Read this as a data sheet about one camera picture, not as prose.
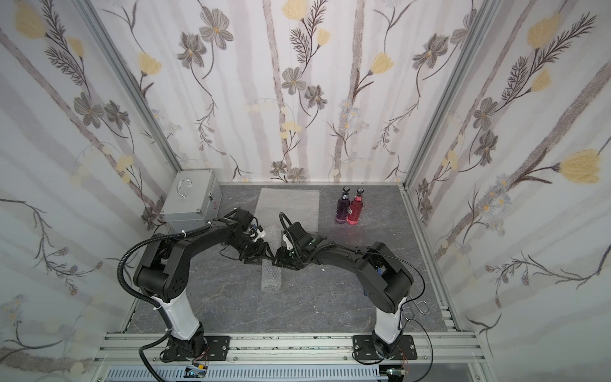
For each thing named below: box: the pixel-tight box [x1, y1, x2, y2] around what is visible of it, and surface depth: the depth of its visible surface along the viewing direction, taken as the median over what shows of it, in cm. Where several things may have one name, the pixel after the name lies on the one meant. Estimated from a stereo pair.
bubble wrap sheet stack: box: [253, 187, 320, 248], surface depth 114 cm
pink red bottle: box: [346, 187, 365, 226], surface depth 100 cm
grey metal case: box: [160, 169, 222, 234], surface depth 95 cm
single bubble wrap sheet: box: [260, 224, 283, 293], surface depth 88 cm
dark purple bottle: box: [334, 185, 351, 225], surface depth 100 cm
